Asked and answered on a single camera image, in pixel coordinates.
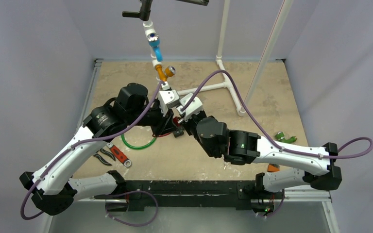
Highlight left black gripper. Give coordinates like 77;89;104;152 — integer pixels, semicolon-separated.
126;99;179;136

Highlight black padlock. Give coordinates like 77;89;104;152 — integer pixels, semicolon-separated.
172;127;184;138

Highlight red cable lock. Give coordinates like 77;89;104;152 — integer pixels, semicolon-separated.
154;116;181;138

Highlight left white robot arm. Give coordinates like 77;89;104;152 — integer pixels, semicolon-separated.
19;82;180;216

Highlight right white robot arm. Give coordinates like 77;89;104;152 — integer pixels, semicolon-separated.
180;111;342;198

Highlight orange hex key set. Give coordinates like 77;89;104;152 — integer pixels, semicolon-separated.
267;164;280;172

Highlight orange tap valve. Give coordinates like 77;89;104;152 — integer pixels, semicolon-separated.
155;65;176;82

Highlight black pliers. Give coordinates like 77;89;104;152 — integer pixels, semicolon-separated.
92;148;117;166

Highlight blue tap valve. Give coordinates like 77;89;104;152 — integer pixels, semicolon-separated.
146;33;163;62

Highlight white pole with red stripe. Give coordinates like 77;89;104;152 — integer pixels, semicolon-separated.
244;0;294;106

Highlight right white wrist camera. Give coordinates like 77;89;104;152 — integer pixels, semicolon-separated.
176;94;203;122

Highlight green cable lock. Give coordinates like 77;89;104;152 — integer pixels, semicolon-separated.
120;133;157;150

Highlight red handled adjustable wrench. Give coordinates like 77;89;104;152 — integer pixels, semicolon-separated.
106;142;132;167

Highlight white PVC pipe frame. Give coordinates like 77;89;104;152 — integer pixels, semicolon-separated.
143;0;245;117

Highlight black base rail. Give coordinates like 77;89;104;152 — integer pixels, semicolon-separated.
104;179;285;213

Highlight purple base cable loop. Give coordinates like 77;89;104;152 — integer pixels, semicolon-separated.
104;190;159;227

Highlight black crank handle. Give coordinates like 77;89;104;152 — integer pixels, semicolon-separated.
122;0;209;21

